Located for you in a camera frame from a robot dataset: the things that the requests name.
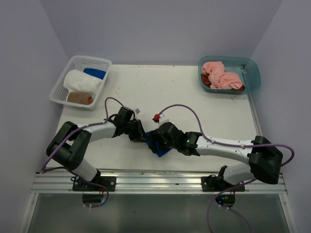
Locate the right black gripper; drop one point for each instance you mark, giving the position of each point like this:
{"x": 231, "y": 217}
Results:
{"x": 156, "y": 137}

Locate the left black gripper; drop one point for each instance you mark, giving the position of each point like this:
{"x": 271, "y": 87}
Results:
{"x": 140, "y": 134}

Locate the blue towel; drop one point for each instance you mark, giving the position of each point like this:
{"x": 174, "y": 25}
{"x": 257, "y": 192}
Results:
{"x": 156, "y": 144}
{"x": 100, "y": 74}

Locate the orange brown patterned towel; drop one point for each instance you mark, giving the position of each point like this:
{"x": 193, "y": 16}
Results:
{"x": 80, "y": 98}

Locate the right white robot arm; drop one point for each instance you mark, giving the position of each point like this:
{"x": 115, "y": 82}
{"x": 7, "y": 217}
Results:
{"x": 257, "y": 158}

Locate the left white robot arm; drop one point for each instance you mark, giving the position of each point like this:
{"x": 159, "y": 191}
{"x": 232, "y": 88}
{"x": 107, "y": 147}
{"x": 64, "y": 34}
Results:
{"x": 69, "y": 146}

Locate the blue rolled towel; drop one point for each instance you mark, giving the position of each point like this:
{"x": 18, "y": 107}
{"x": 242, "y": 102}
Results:
{"x": 100, "y": 74}

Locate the white rolled towel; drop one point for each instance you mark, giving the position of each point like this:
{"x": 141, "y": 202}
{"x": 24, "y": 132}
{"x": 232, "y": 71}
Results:
{"x": 77, "y": 81}

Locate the dark red towel in tub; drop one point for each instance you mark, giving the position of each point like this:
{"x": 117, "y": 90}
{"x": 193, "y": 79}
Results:
{"x": 207, "y": 83}

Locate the white plastic mesh basket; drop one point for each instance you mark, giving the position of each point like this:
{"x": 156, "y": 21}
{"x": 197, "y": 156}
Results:
{"x": 59, "y": 93}

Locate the pink crumpled towel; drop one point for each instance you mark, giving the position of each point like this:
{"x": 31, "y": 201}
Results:
{"x": 220, "y": 78}

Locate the teal plastic tub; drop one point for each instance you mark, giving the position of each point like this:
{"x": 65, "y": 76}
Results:
{"x": 244, "y": 67}

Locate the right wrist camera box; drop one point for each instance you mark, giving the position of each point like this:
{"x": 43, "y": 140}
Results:
{"x": 160, "y": 119}

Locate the aluminium mounting rail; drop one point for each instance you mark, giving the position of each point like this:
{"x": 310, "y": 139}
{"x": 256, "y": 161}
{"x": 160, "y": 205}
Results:
{"x": 127, "y": 182}

